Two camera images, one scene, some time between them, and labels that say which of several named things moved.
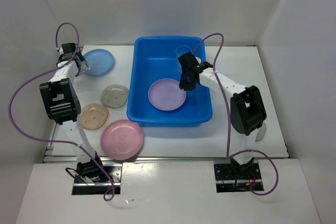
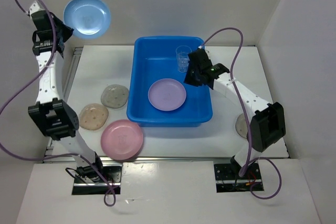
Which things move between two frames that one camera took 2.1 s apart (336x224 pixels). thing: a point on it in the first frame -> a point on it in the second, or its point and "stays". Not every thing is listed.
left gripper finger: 84,66 -> 62,32
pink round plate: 122,139 stays
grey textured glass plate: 114,96 stays
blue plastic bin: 153,58 stays
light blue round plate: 101,61 -> 88,16
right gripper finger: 184,83 -> 192,76
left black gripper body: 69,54 -> 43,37
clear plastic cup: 182,50 stays
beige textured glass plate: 93,116 stays
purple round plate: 165,94 stays
